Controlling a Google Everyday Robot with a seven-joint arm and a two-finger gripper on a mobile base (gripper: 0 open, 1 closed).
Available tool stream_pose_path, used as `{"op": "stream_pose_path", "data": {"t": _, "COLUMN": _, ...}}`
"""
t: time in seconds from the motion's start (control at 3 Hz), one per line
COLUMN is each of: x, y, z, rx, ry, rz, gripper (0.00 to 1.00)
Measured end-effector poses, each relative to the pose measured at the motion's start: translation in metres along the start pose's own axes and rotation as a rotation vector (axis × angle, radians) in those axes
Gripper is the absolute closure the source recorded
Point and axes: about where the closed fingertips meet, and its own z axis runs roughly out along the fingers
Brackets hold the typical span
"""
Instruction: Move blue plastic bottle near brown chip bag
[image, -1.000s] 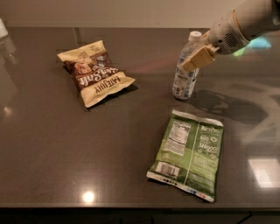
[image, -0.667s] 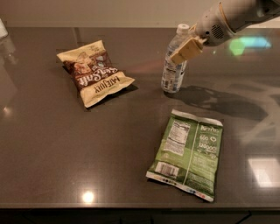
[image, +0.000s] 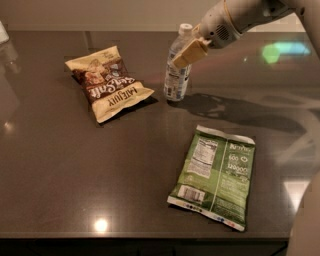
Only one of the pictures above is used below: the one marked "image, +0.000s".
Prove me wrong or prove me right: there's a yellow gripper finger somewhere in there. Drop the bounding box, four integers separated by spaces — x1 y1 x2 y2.
192 25 201 38
172 38 209 69

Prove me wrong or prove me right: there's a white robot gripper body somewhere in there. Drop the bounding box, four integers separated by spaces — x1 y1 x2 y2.
199 0 241 49

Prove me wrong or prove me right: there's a clear blue plastic water bottle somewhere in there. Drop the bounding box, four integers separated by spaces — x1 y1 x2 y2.
164 23 193 102

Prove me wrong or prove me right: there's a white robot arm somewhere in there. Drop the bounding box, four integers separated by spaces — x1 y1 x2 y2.
172 0 320 256

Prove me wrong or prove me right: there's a brown chip bag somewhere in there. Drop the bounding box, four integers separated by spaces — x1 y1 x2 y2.
66 46 154 123

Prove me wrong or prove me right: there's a green chip bag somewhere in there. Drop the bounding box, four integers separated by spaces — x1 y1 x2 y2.
167 126 255 231

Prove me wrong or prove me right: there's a white object at table corner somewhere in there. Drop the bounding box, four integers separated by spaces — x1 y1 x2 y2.
0 21 10 44

